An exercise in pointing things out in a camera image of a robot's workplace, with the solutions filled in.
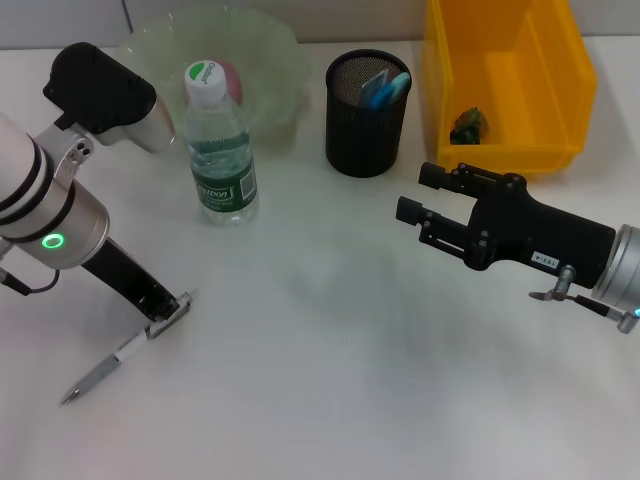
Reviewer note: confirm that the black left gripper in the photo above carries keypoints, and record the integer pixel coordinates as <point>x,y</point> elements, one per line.
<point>120,270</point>

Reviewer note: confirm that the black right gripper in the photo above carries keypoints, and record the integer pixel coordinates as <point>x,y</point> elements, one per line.
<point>535,235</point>

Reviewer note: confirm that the green plastic wrapper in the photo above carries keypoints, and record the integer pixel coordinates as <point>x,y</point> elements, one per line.
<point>470,127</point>

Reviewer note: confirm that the silver white pen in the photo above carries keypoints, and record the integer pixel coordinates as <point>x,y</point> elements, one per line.
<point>90,372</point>

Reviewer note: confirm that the light blue scissors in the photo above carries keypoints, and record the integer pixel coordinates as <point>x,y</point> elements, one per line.
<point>385,95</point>

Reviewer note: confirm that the clear plastic ruler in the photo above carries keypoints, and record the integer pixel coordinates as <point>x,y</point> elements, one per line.
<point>375,85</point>

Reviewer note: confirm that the clear green-label water bottle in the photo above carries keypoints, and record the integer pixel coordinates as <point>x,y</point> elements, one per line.
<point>222,170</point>

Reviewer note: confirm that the pink peach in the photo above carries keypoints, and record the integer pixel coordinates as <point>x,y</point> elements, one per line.
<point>234,85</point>

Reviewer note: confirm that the black mesh pen holder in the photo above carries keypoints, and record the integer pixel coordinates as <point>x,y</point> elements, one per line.
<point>367,140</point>

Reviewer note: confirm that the translucent green fruit bowl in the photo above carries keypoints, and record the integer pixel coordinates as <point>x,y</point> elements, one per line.
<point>270,85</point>

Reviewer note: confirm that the yellow plastic bin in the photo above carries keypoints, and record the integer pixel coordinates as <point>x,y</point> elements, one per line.
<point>540,75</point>

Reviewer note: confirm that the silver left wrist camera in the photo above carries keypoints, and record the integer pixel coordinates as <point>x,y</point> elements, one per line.
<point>100,90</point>

